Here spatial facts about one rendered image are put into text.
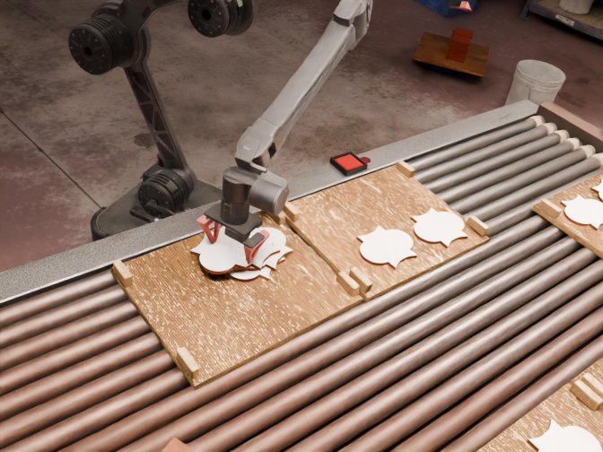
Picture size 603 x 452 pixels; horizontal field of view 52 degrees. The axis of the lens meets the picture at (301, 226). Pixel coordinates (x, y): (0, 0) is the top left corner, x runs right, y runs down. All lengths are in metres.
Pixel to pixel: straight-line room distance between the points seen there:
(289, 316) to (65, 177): 2.11
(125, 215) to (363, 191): 1.22
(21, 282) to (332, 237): 0.68
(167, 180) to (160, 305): 1.23
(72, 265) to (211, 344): 0.38
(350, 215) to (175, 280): 0.47
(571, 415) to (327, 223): 0.67
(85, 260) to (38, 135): 2.17
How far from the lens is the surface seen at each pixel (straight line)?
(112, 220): 2.56
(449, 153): 1.91
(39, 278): 1.40
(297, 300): 1.30
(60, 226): 2.93
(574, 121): 2.25
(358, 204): 1.58
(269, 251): 1.35
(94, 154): 3.36
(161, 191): 2.43
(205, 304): 1.28
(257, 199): 1.17
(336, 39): 1.34
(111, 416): 1.17
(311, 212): 1.52
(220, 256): 1.32
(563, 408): 1.31
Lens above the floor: 1.89
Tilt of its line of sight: 40 degrees down
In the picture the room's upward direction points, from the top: 9 degrees clockwise
